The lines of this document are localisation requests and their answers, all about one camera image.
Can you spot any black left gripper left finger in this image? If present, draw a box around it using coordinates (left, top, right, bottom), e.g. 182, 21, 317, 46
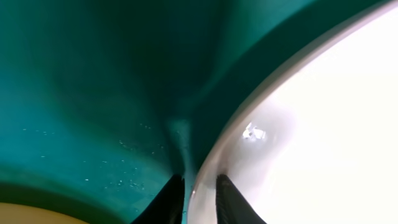
131, 174, 185, 224

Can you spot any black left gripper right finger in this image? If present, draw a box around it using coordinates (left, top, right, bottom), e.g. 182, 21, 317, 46
215, 174, 266, 224

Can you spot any yellow plate with ketchup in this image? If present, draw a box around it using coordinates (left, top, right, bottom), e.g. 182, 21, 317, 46
1, 202, 87, 224

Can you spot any teal plastic tray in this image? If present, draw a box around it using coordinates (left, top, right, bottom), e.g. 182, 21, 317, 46
1, 0, 377, 223

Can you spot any white plate with ketchup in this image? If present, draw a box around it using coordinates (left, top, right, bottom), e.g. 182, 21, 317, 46
186, 1, 397, 223

